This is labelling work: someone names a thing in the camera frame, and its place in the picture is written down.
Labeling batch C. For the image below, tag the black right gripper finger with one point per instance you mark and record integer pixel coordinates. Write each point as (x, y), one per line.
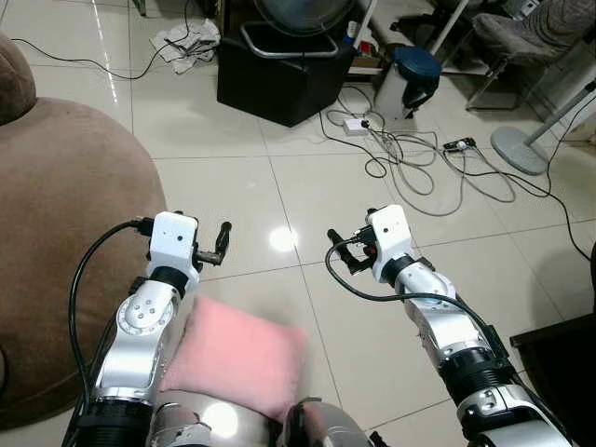
(341, 263)
(341, 238)

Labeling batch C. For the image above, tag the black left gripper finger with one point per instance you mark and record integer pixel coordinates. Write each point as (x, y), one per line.
(223, 244)

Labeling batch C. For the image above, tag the pink embroidered pillow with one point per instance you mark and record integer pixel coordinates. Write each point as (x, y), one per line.
(237, 358)

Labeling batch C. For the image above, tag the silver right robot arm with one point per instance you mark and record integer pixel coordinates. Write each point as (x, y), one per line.
(447, 321)

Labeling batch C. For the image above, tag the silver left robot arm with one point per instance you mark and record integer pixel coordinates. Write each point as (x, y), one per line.
(140, 326)

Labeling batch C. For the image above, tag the brown round velvet sofa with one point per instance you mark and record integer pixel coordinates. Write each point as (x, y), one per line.
(56, 233)

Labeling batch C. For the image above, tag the white power strip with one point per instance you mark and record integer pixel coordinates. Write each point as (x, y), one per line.
(356, 125)

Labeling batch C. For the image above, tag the black power strip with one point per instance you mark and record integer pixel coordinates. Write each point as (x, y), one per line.
(460, 144)

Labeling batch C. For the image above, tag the silver robot right leg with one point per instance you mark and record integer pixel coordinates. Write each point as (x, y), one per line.
(326, 428)

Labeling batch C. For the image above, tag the silver robot leg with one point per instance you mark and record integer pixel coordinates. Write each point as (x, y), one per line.
(326, 428)
(200, 433)

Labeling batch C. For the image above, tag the silver robot left leg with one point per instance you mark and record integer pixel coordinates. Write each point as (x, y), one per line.
(200, 433)

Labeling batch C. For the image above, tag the white appliance with blue lid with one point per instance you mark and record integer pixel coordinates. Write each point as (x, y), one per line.
(414, 70)

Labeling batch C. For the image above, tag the crumpled white cloth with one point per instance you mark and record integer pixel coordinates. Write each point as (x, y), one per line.
(186, 45)

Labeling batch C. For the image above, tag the black round fan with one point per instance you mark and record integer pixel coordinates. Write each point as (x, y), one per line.
(303, 14)

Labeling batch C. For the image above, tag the black low cabinet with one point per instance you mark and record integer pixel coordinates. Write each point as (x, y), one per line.
(559, 391)

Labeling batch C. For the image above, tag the brown cushioned metal chair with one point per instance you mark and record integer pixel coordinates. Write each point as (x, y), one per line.
(531, 37)

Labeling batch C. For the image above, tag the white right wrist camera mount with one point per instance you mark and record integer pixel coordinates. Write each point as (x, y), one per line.
(389, 237)

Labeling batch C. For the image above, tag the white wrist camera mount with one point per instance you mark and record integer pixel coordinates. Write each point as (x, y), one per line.
(173, 240)
(389, 237)

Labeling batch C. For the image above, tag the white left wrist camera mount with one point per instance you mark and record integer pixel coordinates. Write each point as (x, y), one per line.
(173, 240)

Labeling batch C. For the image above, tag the grey pedestal fan stand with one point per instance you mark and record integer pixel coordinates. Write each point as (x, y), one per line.
(517, 149)

